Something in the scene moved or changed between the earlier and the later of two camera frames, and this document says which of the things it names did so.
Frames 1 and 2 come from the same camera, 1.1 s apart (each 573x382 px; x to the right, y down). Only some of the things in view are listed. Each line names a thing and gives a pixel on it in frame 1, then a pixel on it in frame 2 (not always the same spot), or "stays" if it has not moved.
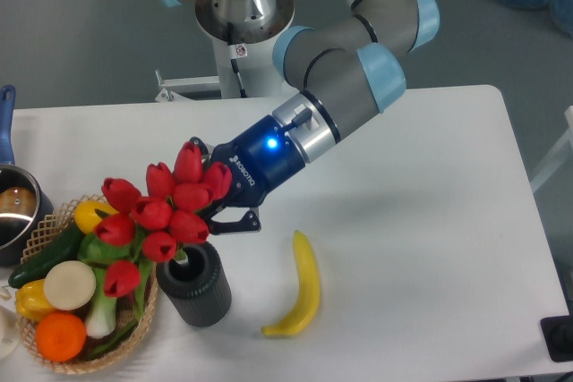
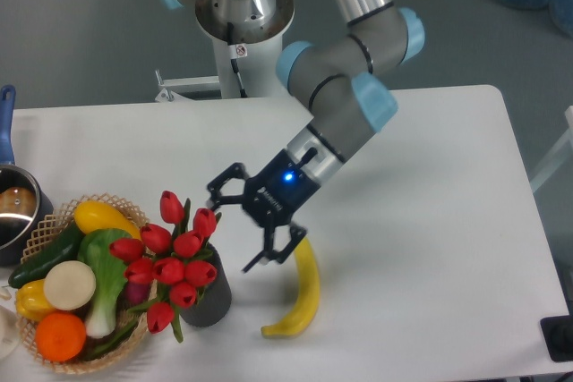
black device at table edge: [558, 335] stays
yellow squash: [89, 214] stays
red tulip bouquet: [171, 215] → [172, 259]
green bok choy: [101, 318] stays
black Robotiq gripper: [259, 159] → [272, 196]
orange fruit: [60, 337] stays
